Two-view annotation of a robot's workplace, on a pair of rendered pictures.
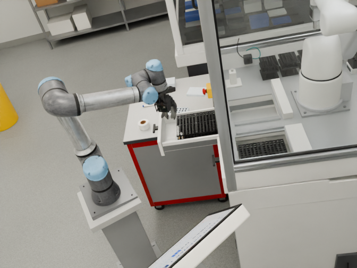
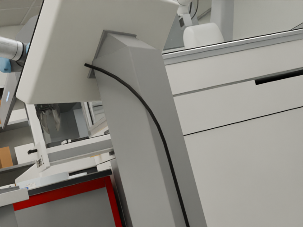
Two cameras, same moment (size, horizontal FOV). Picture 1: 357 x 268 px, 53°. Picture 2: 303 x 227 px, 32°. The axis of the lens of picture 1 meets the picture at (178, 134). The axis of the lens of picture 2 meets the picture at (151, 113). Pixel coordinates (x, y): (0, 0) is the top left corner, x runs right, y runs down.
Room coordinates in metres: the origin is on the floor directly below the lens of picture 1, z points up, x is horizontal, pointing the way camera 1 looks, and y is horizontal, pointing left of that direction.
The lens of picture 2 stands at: (-0.60, 0.74, 0.73)
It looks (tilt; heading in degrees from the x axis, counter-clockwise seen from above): 5 degrees up; 331
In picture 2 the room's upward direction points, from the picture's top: 15 degrees counter-clockwise
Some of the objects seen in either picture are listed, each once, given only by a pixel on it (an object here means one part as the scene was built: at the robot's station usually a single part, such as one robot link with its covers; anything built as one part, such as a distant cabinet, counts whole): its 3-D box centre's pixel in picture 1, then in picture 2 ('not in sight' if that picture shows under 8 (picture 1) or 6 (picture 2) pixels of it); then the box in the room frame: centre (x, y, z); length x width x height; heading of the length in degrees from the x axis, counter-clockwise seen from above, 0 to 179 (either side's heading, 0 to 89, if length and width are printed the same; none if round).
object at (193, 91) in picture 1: (196, 91); (74, 176); (2.04, -0.20, 0.77); 0.13 x 0.09 x 0.02; 62
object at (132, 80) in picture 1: (138, 82); (15, 61); (1.50, 0.12, 1.27); 0.11 x 0.11 x 0.08; 17
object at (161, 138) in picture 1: (162, 131); (40, 157); (1.58, 0.09, 0.87); 0.29 x 0.02 x 0.11; 171
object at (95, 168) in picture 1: (96, 172); not in sight; (1.30, 0.44, 0.95); 0.13 x 0.12 x 0.14; 17
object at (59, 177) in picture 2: (178, 113); (55, 178); (1.84, -0.03, 0.78); 0.12 x 0.08 x 0.04; 65
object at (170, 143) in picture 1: (198, 127); (89, 148); (1.55, -0.12, 0.86); 0.40 x 0.26 x 0.06; 81
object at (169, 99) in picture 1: (163, 99); (43, 97); (1.54, 0.03, 1.11); 0.09 x 0.08 x 0.12; 151
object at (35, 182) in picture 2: (166, 84); (29, 184); (2.20, -0.01, 0.79); 0.13 x 0.09 x 0.05; 80
